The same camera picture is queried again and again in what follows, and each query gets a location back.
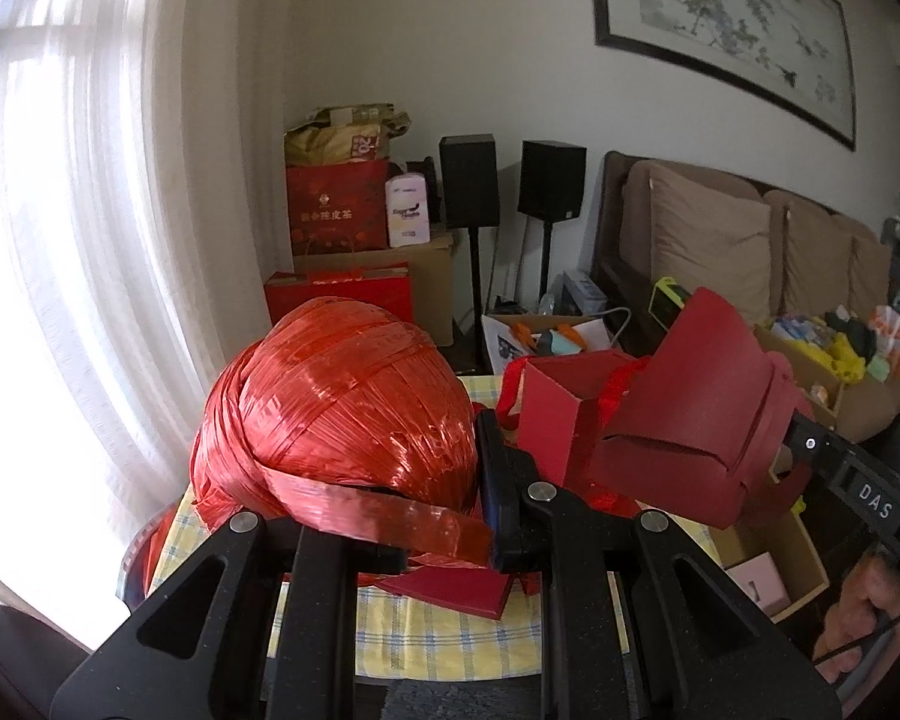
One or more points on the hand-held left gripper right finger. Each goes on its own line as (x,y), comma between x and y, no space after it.
(499,487)

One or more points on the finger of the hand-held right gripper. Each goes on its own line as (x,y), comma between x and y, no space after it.
(814,442)

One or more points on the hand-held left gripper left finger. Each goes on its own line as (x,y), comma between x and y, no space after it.
(322,562)

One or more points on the dark red leather belt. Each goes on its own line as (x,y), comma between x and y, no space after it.
(690,405)

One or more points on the red twine ball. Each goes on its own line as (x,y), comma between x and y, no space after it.
(345,405)

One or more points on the person's right hand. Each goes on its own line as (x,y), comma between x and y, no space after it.
(866,607)

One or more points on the cardboard box of small items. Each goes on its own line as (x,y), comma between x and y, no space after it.
(810,367)

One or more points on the yellow checked tablecloth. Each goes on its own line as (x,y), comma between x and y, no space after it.
(420,637)

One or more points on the orange white paper bag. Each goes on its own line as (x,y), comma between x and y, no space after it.
(889,337)

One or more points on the cardboard box with papers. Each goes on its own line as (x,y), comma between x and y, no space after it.
(510,337)

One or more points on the grey fleece cloth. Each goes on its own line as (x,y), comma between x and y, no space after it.
(457,701)

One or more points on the green black portable radio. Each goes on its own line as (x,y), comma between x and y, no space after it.
(667,304)

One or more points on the brown sofa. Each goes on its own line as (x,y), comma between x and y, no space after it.
(810,240)

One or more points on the grey device box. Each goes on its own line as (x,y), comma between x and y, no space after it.
(581,292)

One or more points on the black speaker stand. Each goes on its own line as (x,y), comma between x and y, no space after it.
(547,255)
(477,270)

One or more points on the large closed cardboard box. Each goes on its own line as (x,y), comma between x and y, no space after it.
(427,277)

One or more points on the beige sofa cushion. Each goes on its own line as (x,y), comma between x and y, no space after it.
(709,240)

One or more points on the red cookie gift box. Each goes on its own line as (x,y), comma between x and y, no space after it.
(330,292)

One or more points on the white purple packet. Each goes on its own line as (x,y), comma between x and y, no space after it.
(409,210)

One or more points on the black speaker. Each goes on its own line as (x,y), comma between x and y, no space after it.
(469,180)
(551,180)

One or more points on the red tea gift box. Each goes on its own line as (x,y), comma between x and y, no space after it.
(334,210)

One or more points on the gold paper bag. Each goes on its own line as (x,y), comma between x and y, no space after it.
(337,136)

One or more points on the white curtain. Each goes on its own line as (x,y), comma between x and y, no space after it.
(105,240)

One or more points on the framed ink painting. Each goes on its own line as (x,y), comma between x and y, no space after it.
(720,7)

